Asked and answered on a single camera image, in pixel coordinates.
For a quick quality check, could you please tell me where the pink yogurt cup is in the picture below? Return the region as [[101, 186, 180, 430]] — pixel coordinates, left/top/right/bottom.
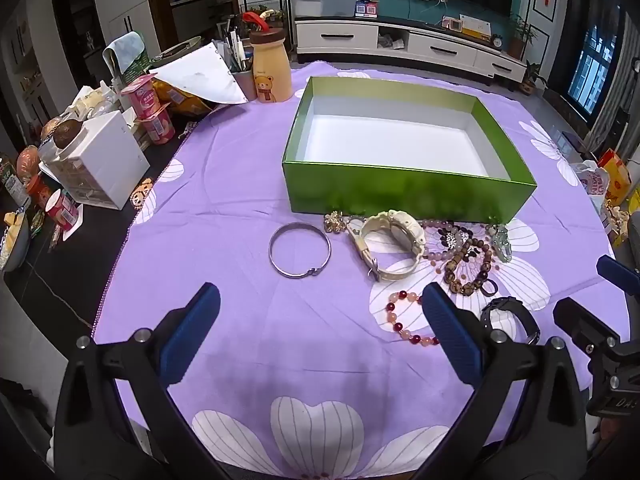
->
[[45, 189, 82, 234]]

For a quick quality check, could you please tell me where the red and pink bead bracelet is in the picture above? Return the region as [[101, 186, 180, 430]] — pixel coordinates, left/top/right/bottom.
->
[[384, 290, 441, 348]]

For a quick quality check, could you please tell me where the cream wrist watch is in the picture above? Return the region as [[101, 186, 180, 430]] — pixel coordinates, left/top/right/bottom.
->
[[347, 210, 426, 282]]

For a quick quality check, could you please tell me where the gold charm bracelet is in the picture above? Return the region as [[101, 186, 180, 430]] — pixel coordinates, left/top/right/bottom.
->
[[323, 211, 363, 235]]

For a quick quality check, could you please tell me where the orange snack bag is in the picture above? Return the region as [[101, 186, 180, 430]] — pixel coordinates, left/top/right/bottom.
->
[[151, 77, 212, 117]]

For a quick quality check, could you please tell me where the yellow and white box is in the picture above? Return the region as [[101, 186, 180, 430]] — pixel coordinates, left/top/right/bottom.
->
[[459, 13, 494, 41]]

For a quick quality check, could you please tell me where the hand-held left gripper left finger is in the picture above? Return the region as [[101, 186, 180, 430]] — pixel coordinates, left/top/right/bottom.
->
[[52, 282, 226, 480]]

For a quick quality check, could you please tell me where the wire basket with plant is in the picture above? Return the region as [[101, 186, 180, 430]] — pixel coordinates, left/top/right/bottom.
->
[[239, 0, 289, 29]]

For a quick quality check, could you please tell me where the white plastic bag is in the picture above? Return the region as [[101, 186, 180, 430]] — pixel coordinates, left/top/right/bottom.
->
[[570, 159, 611, 196]]

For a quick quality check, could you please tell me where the tall potted plant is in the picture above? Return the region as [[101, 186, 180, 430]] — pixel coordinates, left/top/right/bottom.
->
[[507, 13, 539, 60]]

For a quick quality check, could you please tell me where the silver bangle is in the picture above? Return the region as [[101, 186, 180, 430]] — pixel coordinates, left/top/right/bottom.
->
[[268, 223, 332, 279]]

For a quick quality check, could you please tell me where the brown wooden bead bracelet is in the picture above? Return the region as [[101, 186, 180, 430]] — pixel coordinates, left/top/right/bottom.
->
[[442, 237, 496, 297]]

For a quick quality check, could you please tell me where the jade pendant keychain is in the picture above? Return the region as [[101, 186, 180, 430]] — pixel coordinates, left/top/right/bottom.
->
[[492, 224, 513, 264]]

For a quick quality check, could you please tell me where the green cardboard box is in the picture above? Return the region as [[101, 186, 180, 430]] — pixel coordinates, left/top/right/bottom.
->
[[281, 76, 538, 225]]

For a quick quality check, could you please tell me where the yellow paper bag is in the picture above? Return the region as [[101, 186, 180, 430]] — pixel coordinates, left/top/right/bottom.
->
[[597, 148, 632, 207]]

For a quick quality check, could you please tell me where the black wrist watch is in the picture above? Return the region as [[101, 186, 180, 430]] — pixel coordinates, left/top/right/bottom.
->
[[480, 296, 542, 346]]

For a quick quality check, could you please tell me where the pen holder with pens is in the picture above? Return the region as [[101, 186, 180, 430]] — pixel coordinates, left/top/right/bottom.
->
[[212, 22, 259, 102]]

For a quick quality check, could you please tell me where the red plastic object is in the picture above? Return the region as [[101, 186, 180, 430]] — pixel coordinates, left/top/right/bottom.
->
[[243, 10, 271, 34]]

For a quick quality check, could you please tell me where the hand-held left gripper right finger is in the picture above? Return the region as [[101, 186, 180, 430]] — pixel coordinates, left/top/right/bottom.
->
[[415, 282, 598, 480]]

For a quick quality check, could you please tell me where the pale pink bead bracelet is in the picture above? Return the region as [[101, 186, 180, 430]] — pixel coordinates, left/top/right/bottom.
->
[[420, 218, 473, 262]]

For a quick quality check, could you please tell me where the yellow bear print bottle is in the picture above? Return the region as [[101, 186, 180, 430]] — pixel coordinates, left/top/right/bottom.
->
[[249, 27, 294, 104]]

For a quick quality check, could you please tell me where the white tv cabinet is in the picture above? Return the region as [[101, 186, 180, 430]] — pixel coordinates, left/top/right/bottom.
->
[[293, 14, 529, 79]]

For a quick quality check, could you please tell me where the metal bowl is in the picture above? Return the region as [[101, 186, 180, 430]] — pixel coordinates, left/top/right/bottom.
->
[[0, 212, 32, 272]]

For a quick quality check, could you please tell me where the blue grey cloth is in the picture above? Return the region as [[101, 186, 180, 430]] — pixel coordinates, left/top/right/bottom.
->
[[102, 31, 147, 77]]

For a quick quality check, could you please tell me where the small potted plant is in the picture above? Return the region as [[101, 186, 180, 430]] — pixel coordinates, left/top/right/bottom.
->
[[519, 60, 549, 96]]

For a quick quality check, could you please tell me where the clear plastic storage bin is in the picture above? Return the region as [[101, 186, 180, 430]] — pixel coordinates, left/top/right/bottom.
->
[[288, 0, 361, 19]]

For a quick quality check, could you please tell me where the white paper sheet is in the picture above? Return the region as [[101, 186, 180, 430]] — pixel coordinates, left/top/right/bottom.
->
[[148, 42, 249, 106]]

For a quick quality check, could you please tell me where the purple floral tablecloth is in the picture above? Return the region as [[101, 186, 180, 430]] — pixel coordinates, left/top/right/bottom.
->
[[92, 61, 632, 480]]

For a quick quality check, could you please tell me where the dark bead bracelet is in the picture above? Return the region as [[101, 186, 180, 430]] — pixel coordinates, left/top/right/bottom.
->
[[436, 227, 493, 273]]

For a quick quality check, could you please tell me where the brown round fruit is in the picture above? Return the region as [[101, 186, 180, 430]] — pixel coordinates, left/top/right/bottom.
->
[[52, 119, 82, 150]]

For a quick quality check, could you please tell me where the white drawer organiser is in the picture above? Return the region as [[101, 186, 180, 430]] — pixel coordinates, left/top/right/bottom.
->
[[39, 110, 151, 210]]

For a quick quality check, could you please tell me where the bear face coaster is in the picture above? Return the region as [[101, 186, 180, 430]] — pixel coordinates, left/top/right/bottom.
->
[[130, 178, 154, 210]]

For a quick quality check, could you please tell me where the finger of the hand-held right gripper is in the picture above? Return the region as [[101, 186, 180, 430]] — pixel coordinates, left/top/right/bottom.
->
[[596, 255, 640, 307], [552, 297, 623, 371]]

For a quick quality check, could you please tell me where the pink yogurt cup pack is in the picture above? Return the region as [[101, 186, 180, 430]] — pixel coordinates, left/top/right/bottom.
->
[[120, 74, 177, 146]]

